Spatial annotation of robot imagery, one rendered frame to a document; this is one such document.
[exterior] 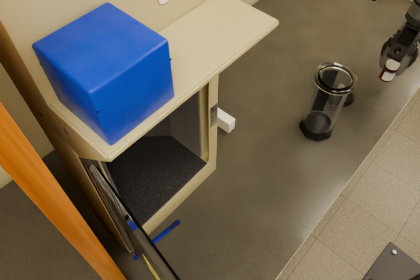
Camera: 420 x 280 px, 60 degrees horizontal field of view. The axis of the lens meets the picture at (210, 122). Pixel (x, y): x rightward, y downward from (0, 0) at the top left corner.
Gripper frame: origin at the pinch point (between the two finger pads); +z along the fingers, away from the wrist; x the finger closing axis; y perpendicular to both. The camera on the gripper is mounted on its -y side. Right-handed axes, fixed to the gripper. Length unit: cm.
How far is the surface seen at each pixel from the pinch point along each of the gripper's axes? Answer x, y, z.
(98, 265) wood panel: 16, -100, -24
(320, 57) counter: 22.5, -1.4, 6.9
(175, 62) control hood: 17, -78, -50
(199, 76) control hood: 13, -77, -50
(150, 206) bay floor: 26, -83, -1
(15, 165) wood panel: 16, -100, -55
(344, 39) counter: 20.6, 13.4, 7.0
